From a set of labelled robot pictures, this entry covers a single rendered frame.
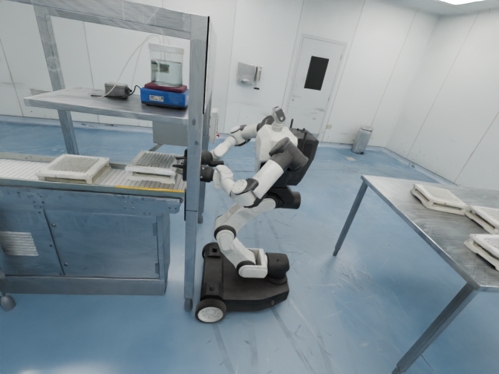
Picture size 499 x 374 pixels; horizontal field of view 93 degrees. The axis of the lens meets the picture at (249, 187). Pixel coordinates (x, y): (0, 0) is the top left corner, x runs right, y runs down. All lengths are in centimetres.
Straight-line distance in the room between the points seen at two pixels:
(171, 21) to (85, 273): 155
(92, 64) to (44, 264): 386
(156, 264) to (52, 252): 60
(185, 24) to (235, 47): 399
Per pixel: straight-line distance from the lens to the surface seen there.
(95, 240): 171
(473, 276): 153
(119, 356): 182
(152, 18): 107
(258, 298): 179
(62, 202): 155
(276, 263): 180
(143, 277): 185
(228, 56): 500
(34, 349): 200
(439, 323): 170
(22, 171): 174
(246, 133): 162
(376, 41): 616
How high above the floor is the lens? 159
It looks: 28 degrees down
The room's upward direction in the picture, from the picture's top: 10 degrees clockwise
